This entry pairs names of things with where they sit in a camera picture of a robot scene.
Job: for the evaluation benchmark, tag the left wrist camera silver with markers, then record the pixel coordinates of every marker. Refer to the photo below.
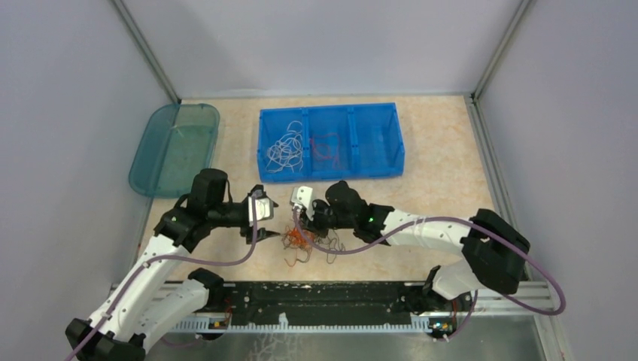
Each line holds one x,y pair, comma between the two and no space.
260,209

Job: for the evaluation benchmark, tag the aluminium frame rail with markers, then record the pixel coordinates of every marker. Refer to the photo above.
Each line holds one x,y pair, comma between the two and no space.
548,329

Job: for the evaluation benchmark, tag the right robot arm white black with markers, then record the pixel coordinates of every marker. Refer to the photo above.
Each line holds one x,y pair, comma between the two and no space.
491,251

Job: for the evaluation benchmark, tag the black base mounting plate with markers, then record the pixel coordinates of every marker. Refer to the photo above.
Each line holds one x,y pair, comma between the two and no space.
358,303

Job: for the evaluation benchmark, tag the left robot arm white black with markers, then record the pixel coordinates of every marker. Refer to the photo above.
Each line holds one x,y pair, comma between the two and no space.
166,283

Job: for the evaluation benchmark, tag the blue three-compartment plastic bin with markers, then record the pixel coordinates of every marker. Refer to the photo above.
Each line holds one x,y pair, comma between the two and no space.
330,143

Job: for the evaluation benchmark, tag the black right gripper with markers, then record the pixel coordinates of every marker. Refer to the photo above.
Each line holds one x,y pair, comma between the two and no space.
316,227

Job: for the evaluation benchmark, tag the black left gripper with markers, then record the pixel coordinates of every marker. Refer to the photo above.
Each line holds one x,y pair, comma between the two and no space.
263,233

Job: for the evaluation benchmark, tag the teal translucent plastic tray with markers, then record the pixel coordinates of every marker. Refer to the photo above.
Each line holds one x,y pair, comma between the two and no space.
178,142

